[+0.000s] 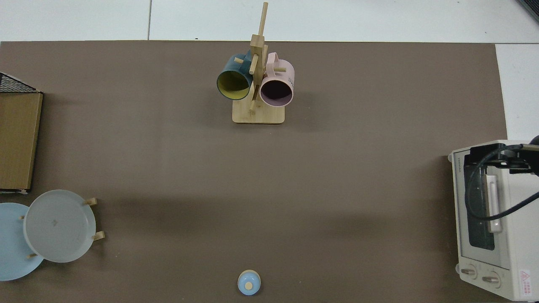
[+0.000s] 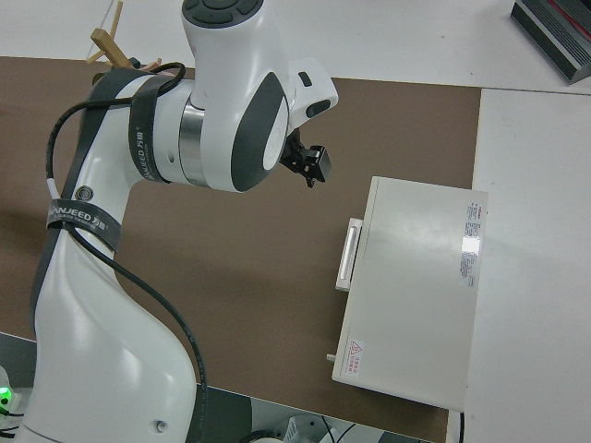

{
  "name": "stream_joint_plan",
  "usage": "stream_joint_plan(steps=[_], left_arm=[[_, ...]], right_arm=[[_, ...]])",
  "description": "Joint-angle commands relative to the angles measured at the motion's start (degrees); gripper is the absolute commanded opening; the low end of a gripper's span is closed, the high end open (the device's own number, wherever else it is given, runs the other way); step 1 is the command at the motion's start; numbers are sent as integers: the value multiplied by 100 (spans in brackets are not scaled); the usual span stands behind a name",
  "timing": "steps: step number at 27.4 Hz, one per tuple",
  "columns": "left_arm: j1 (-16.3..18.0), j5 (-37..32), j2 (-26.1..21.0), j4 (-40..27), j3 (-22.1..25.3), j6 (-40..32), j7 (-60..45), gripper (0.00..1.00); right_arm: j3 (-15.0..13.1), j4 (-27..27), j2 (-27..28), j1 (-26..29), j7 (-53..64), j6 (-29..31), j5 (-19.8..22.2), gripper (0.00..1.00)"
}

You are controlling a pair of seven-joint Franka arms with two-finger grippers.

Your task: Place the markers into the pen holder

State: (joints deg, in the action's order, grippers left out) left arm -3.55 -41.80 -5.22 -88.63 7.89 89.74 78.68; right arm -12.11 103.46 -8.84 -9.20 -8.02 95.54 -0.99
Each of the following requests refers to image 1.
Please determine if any pale toaster oven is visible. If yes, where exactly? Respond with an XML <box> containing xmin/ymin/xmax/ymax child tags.
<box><xmin>448</xmin><ymin>140</ymin><xmax>539</xmax><ymax>302</ymax></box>

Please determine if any dark grey panel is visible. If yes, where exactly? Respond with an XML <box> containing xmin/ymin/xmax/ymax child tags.
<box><xmin>516</xmin><ymin>0</ymin><xmax>539</xmax><ymax>22</ymax></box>

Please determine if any brown table cloth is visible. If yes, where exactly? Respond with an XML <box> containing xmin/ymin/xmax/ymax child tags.
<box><xmin>0</xmin><ymin>40</ymin><xmax>508</xmax><ymax>303</ymax></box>

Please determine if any pink cup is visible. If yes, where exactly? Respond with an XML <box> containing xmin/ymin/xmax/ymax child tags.
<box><xmin>259</xmin><ymin>52</ymin><xmax>295</xmax><ymax>107</ymax></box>

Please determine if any wooden cup stand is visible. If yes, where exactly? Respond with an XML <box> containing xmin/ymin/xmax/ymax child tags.
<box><xmin>232</xmin><ymin>2</ymin><xmax>286</xmax><ymax>125</ymax></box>

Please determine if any dark teal cup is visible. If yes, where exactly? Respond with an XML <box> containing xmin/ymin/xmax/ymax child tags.
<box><xmin>216</xmin><ymin>53</ymin><xmax>254</xmax><ymax>101</ymax></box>

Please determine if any small blue round bell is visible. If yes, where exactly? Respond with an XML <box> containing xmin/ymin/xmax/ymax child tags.
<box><xmin>237</xmin><ymin>270</ymin><xmax>261</xmax><ymax>296</ymax></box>

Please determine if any wooden plate rack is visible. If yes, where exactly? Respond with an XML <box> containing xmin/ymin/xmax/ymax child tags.
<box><xmin>19</xmin><ymin>197</ymin><xmax>106</xmax><ymax>258</ymax></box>

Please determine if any grey plate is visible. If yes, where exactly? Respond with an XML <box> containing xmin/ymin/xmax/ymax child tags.
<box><xmin>23</xmin><ymin>189</ymin><xmax>96</xmax><ymax>263</ymax></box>

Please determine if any light blue plate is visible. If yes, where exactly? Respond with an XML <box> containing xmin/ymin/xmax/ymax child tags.
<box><xmin>0</xmin><ymin>202</ymin><xmax>45</xmax><ymax>282</ymax></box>

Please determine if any wire basket with wooden floor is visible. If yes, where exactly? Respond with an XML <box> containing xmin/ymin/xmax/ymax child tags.
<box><xmin>0</xmin><ymin>72</ymin><xmax>44</xmax><ymax>195</ymax></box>

